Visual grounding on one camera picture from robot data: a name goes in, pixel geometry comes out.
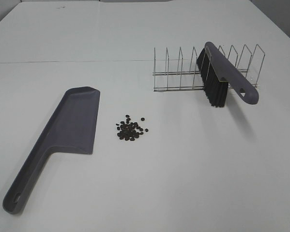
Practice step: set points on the pile of coffee beans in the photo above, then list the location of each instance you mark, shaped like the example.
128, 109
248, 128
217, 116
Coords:
129, 130

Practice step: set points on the grey plastic dustpan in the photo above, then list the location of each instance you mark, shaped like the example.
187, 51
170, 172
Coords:
70, 129

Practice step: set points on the grey hand brush black bristles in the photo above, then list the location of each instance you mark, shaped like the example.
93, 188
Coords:
218, 74

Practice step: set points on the metal wire rack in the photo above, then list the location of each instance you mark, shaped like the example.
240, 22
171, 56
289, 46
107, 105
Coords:
180, 74

